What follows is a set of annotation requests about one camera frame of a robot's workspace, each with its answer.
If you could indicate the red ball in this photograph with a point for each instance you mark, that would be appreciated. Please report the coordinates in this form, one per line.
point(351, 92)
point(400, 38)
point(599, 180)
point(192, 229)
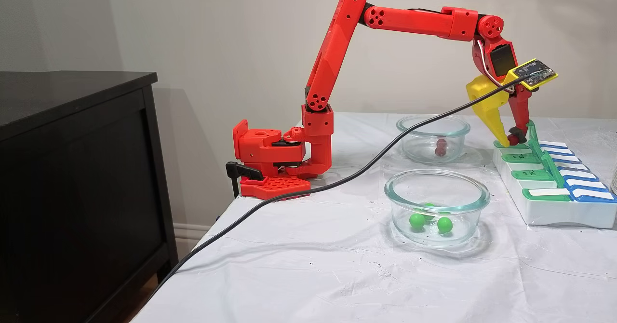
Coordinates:
point(441, 143)
point(439, 152)
point(513, 140)

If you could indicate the weekly pill organizer box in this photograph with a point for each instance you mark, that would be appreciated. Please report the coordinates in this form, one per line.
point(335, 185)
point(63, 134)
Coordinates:
point(554, 214)

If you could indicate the glass bowl of red balls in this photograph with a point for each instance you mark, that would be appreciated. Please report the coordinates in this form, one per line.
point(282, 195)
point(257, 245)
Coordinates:
point(453, 156)

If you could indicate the green ball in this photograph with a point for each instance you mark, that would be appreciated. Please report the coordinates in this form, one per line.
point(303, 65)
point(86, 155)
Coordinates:
point(428, 206)
point(444, 224)
point(417, 220)

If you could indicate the glass bowl of green balls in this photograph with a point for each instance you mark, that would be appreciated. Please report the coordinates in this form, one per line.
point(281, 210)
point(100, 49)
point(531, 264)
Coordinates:
point(436, 238)

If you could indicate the white tablecloth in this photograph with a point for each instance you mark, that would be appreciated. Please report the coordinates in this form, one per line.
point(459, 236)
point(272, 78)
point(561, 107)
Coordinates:
point(313, 265)

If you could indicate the black table clamp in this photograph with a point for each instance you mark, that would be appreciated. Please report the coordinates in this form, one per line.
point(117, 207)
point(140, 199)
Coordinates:
point(241, 169)

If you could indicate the black wooden cabinet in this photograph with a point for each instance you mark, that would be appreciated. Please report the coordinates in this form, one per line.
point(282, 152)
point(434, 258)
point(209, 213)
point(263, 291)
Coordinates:
point(72, 193)

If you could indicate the camera board on yellow mount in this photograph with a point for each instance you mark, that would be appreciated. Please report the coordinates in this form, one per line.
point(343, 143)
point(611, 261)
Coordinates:
point(532, 72)

